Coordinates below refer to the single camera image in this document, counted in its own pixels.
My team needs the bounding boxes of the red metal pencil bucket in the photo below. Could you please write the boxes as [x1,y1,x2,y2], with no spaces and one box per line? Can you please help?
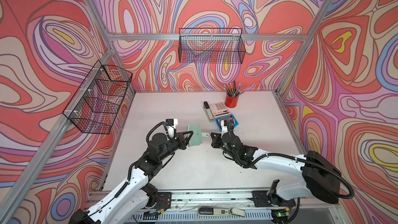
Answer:
[224,94,239,108]

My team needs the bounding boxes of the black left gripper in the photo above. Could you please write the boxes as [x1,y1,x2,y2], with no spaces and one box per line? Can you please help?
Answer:
[157,131,194,164]

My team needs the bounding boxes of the black wire basket left wall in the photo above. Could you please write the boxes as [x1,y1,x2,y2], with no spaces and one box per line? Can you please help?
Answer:
[63,61,133,134]

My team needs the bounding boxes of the black wire basket wall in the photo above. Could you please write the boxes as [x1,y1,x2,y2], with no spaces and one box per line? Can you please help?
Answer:
[63,61,133,134]
[178,27,246,64]

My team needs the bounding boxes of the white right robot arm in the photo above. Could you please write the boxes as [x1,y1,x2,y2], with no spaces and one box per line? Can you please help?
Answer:
[210,133,355,204]

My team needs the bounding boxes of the black wire basket back wall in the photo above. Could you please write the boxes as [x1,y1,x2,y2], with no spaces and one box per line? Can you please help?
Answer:
[178,27,246,64]

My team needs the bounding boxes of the stack of cards in tray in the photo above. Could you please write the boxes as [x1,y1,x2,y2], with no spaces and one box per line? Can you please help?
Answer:
[217,114,236,124]

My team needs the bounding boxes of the pink desk calculator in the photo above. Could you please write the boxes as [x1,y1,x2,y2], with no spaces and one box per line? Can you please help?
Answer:
[209,102,230,118]

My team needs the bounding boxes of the mint green card holder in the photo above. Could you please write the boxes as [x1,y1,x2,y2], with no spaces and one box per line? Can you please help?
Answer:
[187,124,209,147]

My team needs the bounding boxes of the beige stapler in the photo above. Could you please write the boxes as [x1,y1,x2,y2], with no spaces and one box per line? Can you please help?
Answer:
[203,101,214,122]

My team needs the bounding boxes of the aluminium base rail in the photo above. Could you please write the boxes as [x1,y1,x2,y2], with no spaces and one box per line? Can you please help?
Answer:
[86,186,340,224]

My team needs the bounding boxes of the blue plastic card tray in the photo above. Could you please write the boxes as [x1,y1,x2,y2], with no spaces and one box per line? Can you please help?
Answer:
[215,114,239,131]

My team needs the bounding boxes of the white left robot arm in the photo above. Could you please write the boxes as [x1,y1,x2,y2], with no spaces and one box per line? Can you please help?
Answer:
[69,119,194,224]

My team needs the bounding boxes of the grey handheld device on rail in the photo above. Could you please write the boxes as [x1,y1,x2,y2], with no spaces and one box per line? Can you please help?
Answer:
[198,206,246,217]

